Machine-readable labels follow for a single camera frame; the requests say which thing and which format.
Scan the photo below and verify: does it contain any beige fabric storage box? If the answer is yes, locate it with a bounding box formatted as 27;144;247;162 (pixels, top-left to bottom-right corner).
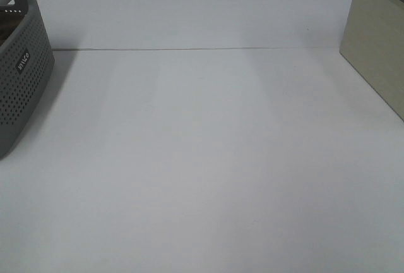
340;0;403;118

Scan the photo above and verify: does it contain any grey perforated plastic basket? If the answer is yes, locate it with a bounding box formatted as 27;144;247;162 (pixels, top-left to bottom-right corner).
1;0;55;157

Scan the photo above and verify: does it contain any brown towel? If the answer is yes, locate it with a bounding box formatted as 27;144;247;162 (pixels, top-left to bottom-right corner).
0;14;24;45

